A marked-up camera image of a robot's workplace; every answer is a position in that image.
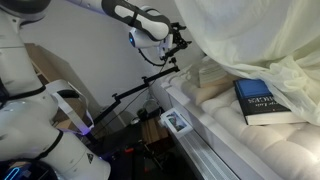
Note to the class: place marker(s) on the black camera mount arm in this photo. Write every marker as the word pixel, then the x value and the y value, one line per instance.
pixel 145 84

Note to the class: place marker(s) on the blue black Borges book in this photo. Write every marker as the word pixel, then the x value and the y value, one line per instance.
pixel 259 106

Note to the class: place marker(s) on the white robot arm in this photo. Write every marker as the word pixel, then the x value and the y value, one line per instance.
pixel 27 107

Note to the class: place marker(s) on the wooden shelf cabinet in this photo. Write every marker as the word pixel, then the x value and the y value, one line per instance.
pixel 72 114

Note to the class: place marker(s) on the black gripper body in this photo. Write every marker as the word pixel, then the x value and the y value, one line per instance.
pixel 178 40

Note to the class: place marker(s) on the white framed photo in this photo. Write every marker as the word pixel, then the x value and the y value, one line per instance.
pixel 174 121

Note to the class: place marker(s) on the cream tufted cushion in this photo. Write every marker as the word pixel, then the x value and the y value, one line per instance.
pixel 276 151

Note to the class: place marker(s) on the sheer white curtain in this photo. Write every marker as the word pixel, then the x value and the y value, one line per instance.
pixel 277 41

